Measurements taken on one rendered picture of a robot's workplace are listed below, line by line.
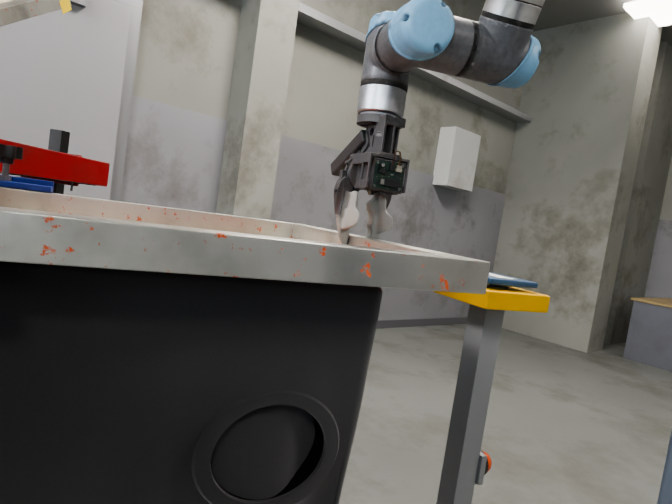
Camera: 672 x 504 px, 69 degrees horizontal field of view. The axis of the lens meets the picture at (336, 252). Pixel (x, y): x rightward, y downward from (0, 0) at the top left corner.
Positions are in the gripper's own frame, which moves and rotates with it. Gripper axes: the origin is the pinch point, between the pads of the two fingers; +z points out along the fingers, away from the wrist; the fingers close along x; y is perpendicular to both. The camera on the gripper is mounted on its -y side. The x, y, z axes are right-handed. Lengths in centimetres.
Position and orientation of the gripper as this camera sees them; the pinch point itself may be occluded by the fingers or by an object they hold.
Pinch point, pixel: (356, 241)
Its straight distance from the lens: 81.5
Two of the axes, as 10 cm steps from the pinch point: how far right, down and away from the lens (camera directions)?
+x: 8.9, 0.9, 4.4
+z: -1.3, 9.9, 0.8
